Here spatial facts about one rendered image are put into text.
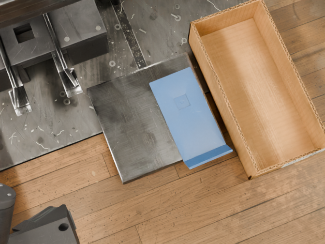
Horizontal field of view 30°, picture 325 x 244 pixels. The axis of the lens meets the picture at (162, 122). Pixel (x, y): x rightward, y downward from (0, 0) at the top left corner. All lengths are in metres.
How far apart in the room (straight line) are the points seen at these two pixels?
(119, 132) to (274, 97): 0.25
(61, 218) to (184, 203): 0.36
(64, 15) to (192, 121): 0.25
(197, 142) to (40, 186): 0.25
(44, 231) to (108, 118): 0.37
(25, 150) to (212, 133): 0.29
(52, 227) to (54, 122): 0.39
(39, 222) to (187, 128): 0.38
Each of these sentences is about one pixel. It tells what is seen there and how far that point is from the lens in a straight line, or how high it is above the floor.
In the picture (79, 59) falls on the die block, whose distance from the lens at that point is 0.97.
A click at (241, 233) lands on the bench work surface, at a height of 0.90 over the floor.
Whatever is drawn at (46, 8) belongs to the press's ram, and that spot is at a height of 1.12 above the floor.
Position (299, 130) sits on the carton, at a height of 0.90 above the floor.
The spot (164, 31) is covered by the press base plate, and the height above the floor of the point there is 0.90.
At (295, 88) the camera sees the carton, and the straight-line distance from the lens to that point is 0.95.
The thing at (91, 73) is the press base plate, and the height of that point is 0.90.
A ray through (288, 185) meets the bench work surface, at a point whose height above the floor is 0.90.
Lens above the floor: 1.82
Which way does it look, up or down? 75 degrees down
